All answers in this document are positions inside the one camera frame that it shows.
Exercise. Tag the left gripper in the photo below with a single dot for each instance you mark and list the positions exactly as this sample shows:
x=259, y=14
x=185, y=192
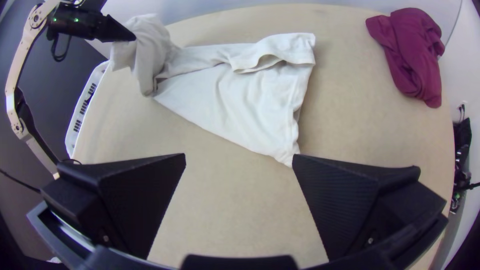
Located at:
x=90, y=26

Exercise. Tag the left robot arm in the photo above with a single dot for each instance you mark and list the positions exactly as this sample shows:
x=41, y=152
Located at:
x=17, y=75

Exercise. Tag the white t-shirt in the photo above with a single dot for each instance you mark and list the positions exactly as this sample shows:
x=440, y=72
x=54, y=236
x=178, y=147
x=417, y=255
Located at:
x=243, y=101

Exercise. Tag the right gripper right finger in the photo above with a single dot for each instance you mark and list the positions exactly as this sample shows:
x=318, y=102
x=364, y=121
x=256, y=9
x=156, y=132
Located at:
x=345, y=202

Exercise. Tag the dark red garment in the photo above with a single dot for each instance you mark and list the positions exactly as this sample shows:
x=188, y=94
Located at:
x=410, y=52

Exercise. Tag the white laundry basket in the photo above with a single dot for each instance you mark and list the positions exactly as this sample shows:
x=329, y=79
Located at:
x=80, y=112

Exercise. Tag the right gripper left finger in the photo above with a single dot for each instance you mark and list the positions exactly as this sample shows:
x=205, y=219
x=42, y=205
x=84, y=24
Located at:
x=131, y=202

